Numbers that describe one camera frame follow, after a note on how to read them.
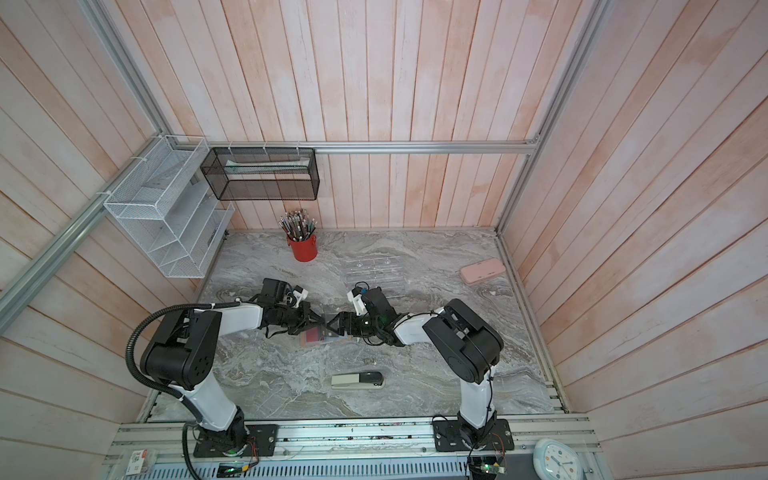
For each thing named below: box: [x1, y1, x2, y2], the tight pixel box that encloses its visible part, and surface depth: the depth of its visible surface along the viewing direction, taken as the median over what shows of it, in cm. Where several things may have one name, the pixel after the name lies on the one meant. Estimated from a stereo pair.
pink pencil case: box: [460, 258, 506, 286], surface depth 108 cm
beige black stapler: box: [330, 372, 384, 390], surface depth 83 cm
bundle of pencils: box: [278, 208, 318, 242], surface depth 104 cm
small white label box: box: [126, 450, 145, 475], surface depth 70 cm
